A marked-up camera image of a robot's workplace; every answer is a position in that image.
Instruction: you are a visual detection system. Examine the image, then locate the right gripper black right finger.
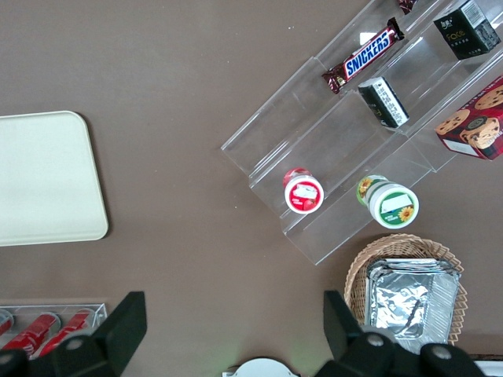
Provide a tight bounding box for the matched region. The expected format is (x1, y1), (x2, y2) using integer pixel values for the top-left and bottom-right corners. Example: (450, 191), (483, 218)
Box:
(318, 290), (485, 377)

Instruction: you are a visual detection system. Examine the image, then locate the red lid yogurt cup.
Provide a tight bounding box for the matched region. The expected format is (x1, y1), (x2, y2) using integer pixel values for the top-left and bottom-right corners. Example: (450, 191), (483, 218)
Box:
(282, 167), (325, 215)

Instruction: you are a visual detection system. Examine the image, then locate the black Face carton box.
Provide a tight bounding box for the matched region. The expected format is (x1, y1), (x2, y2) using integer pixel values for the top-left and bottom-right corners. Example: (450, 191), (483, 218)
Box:
(432, 0), (502, 61)

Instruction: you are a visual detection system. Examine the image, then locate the red chocolate chip cookie box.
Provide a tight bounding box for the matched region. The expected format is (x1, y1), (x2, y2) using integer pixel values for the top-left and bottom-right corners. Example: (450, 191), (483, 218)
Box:
(434, 76), (503, 161)

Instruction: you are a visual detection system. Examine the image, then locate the aluminium foil container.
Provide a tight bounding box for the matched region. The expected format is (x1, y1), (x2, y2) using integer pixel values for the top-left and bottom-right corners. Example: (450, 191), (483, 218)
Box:
(365, 269), (461, 354)
(367, 257), (453, 276)

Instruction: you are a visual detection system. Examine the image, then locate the green lid yogurt cup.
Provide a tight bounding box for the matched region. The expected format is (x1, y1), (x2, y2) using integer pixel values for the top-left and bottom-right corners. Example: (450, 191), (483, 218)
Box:
(355, 174), (420, 230)

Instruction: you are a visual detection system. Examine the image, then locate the cream rectangular serving tray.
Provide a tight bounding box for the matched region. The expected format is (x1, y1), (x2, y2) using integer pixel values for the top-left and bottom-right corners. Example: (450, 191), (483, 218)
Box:
(0, 110), (109, 247)

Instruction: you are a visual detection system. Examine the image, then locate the light wicker basket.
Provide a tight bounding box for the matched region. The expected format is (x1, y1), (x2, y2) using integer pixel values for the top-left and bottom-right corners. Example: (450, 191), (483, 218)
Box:
(343, 233), (468, 346)

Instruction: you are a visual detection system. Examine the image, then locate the small black carton box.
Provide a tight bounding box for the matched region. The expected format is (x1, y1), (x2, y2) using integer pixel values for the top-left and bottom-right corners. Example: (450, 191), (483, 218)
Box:
(358, 76), (410, 130)

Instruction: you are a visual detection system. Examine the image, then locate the clear acrylic bottle rack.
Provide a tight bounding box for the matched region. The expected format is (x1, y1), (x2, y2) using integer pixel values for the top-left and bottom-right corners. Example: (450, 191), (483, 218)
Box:
(0, 301), (108, 354)

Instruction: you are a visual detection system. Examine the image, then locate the red cola bottle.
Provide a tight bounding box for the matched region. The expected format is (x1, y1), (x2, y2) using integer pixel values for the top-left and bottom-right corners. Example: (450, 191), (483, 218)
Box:
(39, 309), (95, 354)
(3, 313), (60, 357)
(0, 309), (15, 335)

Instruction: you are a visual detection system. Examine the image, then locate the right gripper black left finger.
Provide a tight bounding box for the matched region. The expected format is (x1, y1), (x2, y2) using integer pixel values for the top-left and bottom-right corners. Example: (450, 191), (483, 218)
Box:
(0, 291), (148, 377)

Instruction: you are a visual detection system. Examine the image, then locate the clear acrylic stepped shelf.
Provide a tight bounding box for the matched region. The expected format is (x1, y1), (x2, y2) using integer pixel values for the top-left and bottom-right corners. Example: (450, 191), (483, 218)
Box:
(220, 0), (503, 266)

